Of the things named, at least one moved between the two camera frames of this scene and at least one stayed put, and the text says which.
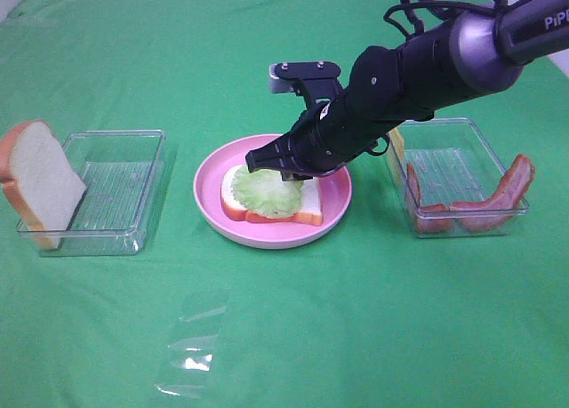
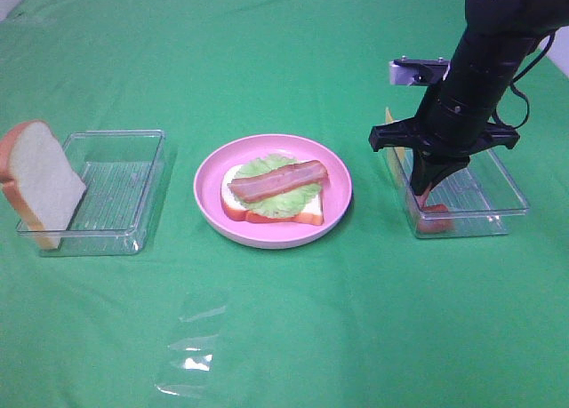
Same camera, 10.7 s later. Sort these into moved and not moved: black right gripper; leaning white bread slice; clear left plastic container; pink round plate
Moved: black right gripper
Not moved: pink round plate; clear left plastic container; leaning white bread slice
